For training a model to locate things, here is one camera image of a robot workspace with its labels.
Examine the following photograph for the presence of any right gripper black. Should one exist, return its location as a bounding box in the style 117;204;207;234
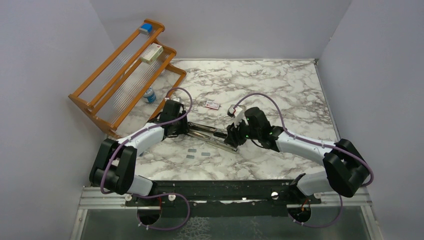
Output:
224;115;261;148

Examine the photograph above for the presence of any black stapler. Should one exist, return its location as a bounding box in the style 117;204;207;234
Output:
188;122;228;138

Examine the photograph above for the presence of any red white staple box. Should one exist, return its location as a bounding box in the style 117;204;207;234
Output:
205;100;220;110

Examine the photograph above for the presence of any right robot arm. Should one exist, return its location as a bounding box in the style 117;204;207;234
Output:
224;105;371;204

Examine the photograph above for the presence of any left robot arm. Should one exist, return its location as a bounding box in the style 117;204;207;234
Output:
89;99;189;206

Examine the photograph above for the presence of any blue white jar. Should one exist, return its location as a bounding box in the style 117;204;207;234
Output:
142;87;156;104

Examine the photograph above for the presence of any orange wooden shelf rack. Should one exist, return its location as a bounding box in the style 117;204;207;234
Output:
68;18;187;139

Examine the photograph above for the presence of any white red box on shelf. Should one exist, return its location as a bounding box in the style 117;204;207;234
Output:
139;43;164;65

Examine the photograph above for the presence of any blue grey eraser block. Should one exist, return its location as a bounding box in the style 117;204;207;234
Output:
138;23;153;35

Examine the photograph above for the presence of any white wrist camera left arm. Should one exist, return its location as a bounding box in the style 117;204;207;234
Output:
164;97;182;103

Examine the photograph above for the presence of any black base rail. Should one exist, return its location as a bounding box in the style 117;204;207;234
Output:
81;179;372;220

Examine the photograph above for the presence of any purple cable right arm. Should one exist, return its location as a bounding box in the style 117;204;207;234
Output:
231;92;375;229

